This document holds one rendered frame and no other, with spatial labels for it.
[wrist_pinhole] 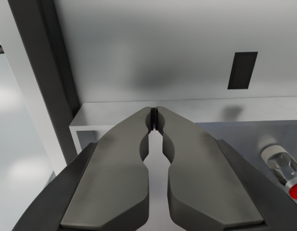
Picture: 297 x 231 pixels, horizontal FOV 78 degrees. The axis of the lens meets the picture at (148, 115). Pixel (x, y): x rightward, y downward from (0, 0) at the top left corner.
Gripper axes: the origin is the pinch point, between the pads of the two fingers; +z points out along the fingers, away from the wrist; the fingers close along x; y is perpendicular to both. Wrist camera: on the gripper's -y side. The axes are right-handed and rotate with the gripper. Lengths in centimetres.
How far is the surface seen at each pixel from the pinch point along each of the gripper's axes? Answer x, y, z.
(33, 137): -82, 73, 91
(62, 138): -7.5, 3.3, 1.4
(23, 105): -79, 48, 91
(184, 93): 2.7, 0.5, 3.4
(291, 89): 11.5, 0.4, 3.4
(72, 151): -7.0, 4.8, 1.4
